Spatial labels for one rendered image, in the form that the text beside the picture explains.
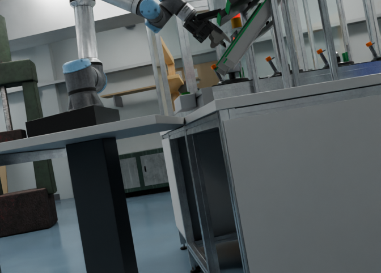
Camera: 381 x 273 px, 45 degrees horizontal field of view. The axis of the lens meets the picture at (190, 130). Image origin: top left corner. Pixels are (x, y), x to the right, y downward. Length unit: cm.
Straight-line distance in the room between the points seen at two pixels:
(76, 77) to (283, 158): 98
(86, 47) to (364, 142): 125
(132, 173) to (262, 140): 640
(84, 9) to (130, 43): 754
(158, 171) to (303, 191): 625
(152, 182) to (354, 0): 511
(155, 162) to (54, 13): 274
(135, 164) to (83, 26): 559
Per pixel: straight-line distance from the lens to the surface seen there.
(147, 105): 943
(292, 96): 131
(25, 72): 608
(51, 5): 677
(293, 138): 130
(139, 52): 958
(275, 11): 158
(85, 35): 212
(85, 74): 194
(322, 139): 134
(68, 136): 150
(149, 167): 752
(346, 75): 205
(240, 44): 157
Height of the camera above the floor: 76
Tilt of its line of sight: 1 degrees up
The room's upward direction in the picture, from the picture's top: 10 degrees counter-clockwise
